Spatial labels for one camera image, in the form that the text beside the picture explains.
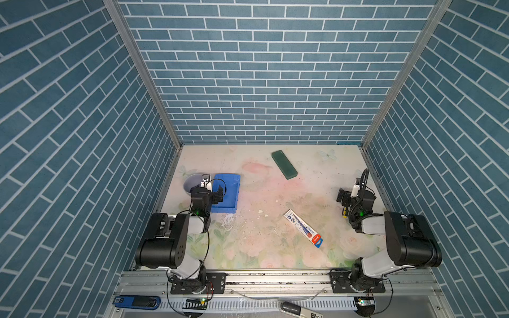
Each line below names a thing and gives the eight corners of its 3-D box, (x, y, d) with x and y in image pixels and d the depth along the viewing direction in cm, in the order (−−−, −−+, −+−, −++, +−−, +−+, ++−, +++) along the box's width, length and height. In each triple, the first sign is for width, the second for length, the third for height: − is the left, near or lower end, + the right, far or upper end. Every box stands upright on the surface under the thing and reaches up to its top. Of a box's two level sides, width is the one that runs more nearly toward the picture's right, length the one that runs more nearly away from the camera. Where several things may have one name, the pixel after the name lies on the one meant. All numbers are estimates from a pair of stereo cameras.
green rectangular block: (286, 179, 107) (287, 177, 106) (271, 155, 119) (271, 152, 117) (297, 175, 109) (298, 172, 107) (280, 152, 121) (281, 149, 119)
